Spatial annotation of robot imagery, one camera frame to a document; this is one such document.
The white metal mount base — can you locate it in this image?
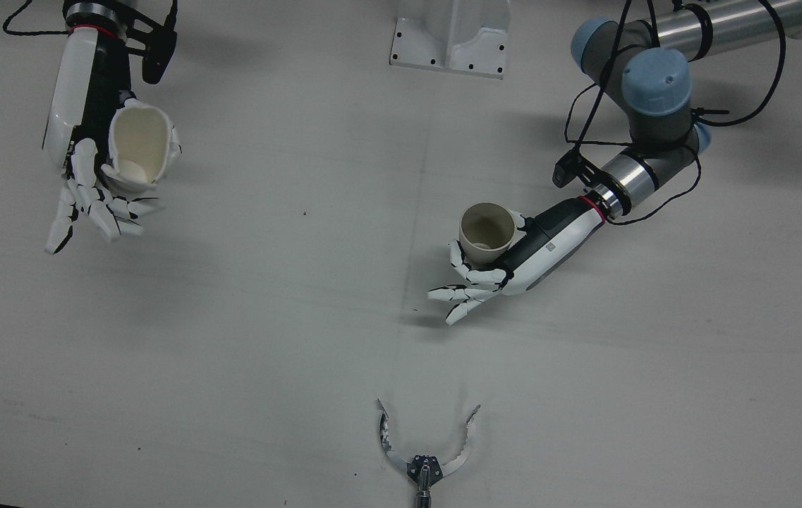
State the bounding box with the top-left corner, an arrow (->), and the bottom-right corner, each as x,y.
389,0 -> 512,80

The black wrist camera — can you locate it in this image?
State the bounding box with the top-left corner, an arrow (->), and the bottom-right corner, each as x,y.
126,11 -> 179,85
552,150 -> 602,190

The black looping cable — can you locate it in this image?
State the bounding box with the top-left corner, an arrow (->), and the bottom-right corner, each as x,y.
605,0 -> 789,226

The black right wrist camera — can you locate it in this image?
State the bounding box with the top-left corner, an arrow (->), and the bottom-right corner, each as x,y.
126,11 -> 179,85

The beige paper cup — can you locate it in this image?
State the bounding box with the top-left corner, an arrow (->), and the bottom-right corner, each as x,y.
101,99 -> 174,193
458,202 -> 516,267

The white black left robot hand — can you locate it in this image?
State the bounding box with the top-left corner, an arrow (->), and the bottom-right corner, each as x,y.
427,196 -> 607,327

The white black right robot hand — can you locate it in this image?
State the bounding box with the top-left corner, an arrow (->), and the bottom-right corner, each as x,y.
42,27 -> 183,255

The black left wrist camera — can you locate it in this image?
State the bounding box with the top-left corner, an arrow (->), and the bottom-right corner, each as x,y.
552,150 -> 602,190

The black camera cable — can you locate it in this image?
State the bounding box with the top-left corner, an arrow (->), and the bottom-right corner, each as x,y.
564,0 -> 659,167

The metal claw tool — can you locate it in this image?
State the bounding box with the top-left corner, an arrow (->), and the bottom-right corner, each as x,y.
376,399 -> 482,508

